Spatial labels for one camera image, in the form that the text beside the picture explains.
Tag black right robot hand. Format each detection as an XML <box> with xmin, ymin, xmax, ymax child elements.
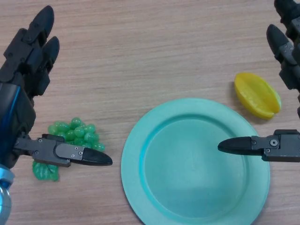
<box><xmin>217</xmin><ymin>0</ymin><xmax>300</xmax><ymax>163</ymax></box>

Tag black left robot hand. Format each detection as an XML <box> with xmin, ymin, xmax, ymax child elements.
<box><xmin>0</xmin><ymin>6</ymin><xmax>113</xmax><ymax>170</ymax></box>

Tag green grape bunch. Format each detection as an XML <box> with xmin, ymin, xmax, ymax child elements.
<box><xmin>32</xmin><ymin>117</ymin><xmax>105</xmax><ymax>182</ymax></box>

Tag teal round plate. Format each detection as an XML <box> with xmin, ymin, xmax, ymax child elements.
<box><xmin>120</xmin><ymin>97</ymin><xmax>270</xmax><ymax>225</ymax></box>

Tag yellow starfruit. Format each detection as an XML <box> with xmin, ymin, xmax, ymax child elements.
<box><xmin>233</xmin><ymin>72</ymin><xmax>282</xmax><ymax>120</ymax></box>

